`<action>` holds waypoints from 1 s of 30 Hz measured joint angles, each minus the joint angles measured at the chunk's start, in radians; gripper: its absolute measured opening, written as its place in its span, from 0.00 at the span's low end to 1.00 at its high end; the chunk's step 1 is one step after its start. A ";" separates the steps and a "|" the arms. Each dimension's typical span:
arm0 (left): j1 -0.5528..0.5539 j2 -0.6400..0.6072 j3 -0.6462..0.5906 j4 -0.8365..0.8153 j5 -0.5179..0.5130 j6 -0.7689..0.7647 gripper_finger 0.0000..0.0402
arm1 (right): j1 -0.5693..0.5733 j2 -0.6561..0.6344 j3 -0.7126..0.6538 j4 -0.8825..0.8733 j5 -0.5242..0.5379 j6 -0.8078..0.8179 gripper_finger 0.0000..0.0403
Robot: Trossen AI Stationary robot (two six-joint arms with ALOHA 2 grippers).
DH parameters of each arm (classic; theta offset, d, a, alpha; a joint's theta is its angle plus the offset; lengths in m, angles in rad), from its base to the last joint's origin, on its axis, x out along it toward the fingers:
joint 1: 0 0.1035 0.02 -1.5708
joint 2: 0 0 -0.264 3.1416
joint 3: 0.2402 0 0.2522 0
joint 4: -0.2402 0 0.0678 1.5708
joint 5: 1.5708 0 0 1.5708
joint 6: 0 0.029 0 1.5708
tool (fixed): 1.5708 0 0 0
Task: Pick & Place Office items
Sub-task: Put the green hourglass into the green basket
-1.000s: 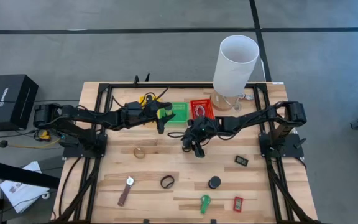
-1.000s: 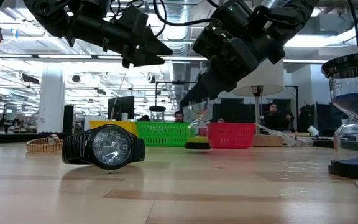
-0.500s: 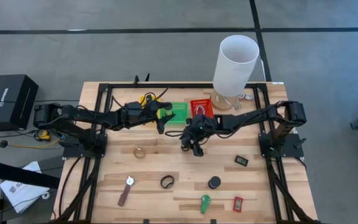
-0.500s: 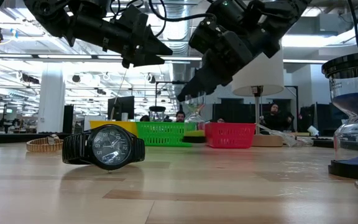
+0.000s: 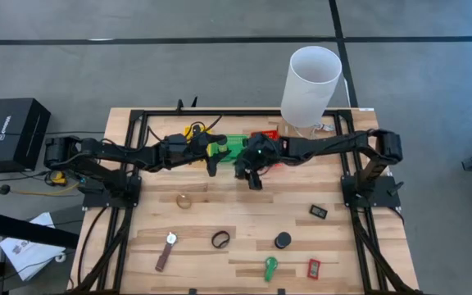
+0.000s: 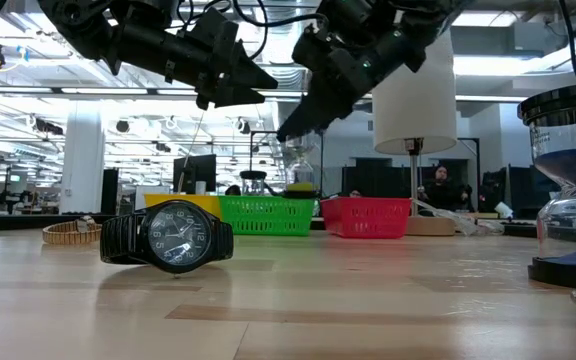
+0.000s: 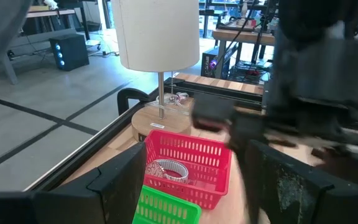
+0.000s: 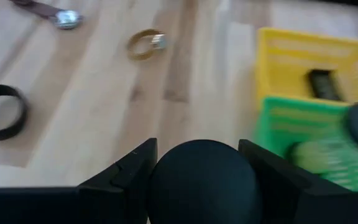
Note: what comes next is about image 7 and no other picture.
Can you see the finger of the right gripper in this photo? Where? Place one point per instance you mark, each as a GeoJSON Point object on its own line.
{"type": "Point", "coordinates": [213, 110]}
{"type": "Point", "coordinates": [353, 168]}

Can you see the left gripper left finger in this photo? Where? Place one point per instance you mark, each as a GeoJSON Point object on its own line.
{"type": "Point", "coordinates": [117, 186]}

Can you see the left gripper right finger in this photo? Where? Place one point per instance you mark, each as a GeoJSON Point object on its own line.
{"type": "Point", "coordinates": [278, 193]}

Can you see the silver metal band watch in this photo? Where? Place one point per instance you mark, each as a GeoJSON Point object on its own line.
{"type": "Point", "coordinates": [176, 166]}

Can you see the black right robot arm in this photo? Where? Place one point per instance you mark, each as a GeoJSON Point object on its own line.
{"type": "Point", "coordinates": [322, 62]}

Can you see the black computer purple light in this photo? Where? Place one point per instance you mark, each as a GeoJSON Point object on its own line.
{"type": "Point", "coordinates": [211, 62]}

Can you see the green plastic basket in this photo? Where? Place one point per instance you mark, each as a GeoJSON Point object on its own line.
{"type": "Point", "coordinates": [163, 208]}

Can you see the red plastic basket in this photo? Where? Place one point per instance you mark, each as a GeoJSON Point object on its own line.
{"type": "Point", "coordinates": [216, 180]}

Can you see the wooden workbench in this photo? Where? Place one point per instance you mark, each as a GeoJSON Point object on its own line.
{"type": "Point", "coordinates": [244, 36]}

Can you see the black table clamp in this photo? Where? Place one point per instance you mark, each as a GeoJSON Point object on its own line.
{"type": "Point", "coordinates": [124, 95]}

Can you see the white shade wooden base lamp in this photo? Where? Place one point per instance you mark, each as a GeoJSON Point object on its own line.
{"type": "Point", "coordinates": [157, 34]}

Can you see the black computer blue lights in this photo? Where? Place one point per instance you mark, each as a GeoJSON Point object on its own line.
{"type": "Point", "coordinates": [70, 53]}

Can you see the wooden desk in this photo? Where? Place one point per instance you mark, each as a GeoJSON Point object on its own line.
{"type": "Point", "coordinates": [48, 13]}

